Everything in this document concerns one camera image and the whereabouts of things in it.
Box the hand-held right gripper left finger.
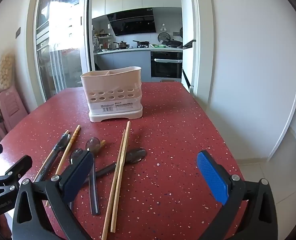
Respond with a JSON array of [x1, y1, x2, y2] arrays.
[[12, 150, 95, 240]]

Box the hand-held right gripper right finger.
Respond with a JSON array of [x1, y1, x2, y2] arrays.
[[197, 150, 287, 240]]

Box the dark translucent plastic spoon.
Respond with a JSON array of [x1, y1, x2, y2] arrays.
[[95, 149, 147, 178], [69, 148, 85, 165], [34, 133, 71, 182], [85, 137, 101, 215]]

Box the orange dotted chopstick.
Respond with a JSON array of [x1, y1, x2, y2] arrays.
[[45, 125, 81, 207]]

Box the blue patterned chopstick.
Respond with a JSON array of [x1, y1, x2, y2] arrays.
[[33, 129, 70, 183]]

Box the pink plastic utensil holder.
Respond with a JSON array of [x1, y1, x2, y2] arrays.
[[80, 66, 143, 123]]

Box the stack of pink stools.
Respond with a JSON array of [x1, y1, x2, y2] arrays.
[[0, 85, 28, 130]]

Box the bag of white balls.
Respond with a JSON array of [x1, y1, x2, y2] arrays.
[[0, 51, 15, 90]]

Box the grey lower kitchen cabinets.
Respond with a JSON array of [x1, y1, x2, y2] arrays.
[[93, 48, 151, 83]]

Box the kitchen seasoning rack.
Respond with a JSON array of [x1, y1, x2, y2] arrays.
[[93, 30, 113, 52]]

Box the black wok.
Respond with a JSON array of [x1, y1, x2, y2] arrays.
[[162, 39, 183, 48]]

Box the sliding glass door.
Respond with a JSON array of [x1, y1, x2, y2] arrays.
[[33, 0, 92, 100]]

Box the black range hood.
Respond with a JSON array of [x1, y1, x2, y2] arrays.
[[107, 7, 156, 37]]

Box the white oven handle towel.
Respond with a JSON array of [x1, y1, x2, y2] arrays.
[[154, 58, 183, 64]]

